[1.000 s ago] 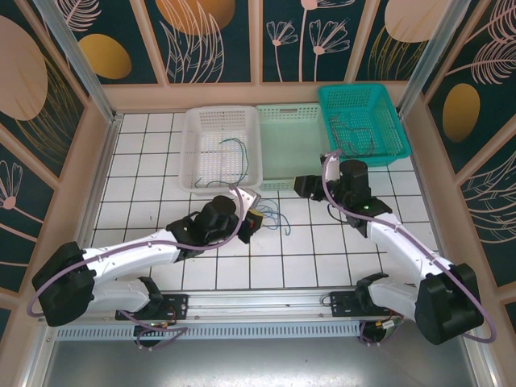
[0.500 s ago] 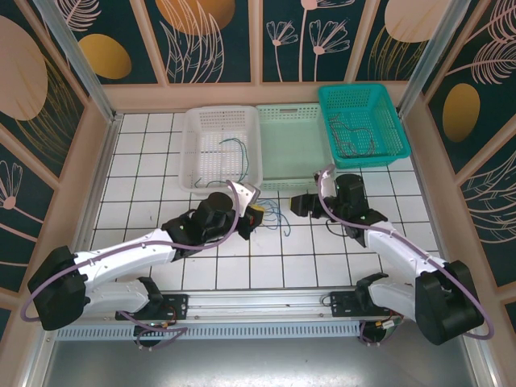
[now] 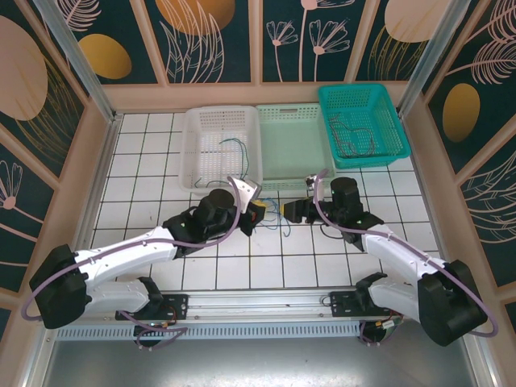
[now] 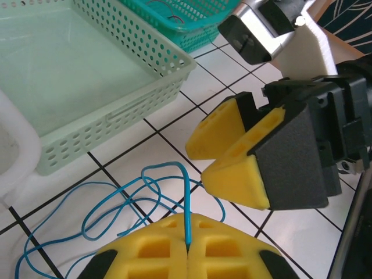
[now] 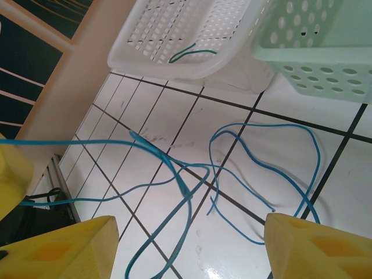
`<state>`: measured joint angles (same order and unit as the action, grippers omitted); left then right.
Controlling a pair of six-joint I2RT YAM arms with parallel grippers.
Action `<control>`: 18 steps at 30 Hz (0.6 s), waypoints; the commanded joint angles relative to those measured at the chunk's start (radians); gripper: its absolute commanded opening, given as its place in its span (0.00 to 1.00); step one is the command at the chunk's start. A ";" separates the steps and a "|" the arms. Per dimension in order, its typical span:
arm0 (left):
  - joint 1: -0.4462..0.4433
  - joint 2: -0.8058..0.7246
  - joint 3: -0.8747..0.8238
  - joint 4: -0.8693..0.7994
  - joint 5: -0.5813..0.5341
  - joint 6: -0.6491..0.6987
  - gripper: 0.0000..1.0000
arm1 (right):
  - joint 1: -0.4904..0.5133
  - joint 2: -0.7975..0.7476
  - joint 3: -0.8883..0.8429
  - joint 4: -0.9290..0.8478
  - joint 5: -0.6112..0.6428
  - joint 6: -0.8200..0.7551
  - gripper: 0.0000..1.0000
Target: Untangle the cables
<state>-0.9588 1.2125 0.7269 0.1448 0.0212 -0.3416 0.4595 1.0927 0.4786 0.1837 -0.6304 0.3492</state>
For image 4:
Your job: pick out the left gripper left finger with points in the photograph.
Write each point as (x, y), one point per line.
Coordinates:
(151, 250)

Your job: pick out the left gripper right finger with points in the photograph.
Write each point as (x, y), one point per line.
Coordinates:
(226, 253)

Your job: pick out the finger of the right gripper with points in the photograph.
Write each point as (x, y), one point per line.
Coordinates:
(215, 130)
(284, 168)

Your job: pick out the teal plastic basket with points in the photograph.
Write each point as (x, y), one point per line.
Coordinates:
(203, 29)

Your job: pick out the light green plastic basket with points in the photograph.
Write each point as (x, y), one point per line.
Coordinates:
(72, 72)

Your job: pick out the white perforated plastic basket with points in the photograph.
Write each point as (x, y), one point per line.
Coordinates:
(17, 145)

